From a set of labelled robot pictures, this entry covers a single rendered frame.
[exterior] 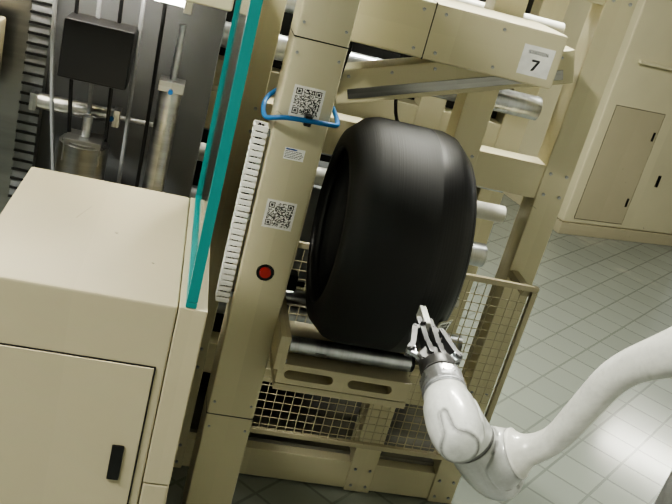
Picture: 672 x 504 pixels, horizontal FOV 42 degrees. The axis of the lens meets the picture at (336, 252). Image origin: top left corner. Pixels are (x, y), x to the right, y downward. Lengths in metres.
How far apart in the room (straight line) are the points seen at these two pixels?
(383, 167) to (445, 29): 0.49
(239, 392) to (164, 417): 0.80
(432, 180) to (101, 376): 0.92
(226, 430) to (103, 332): 0.99
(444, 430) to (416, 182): 0.66
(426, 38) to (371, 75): 0.22
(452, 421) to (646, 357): 0.36
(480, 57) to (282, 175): 0.65
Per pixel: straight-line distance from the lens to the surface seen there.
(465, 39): 2.39
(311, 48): 2.06
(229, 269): 2.23
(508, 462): 1.75
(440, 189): 2.07
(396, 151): 2.09
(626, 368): 1.59
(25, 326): 1.55
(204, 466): 2.53
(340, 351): 2.26
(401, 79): 2.51
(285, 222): 2.17
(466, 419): 1.65
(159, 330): 1.52
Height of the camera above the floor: 1.95
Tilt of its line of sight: 21 degrees down
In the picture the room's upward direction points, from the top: 15 degrees clockwise
